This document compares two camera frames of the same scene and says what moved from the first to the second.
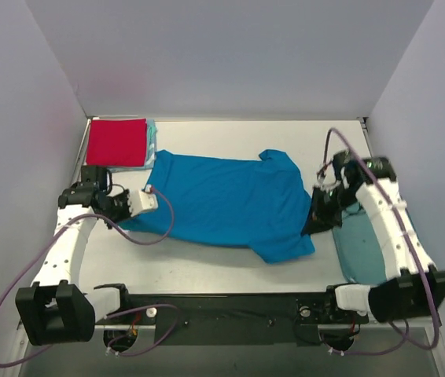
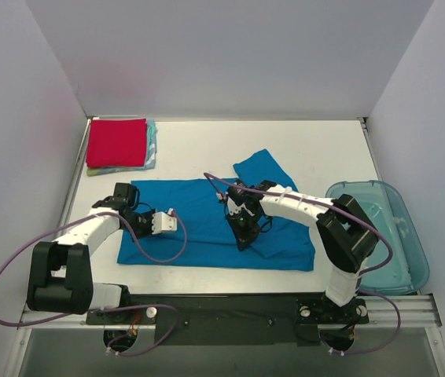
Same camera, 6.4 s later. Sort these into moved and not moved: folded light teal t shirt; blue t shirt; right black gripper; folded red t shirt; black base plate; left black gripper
Moved: blue t shirt; left black gripper; right black gripper
Not moved: black base plate; folded light teal t shirt; folded red t shirt
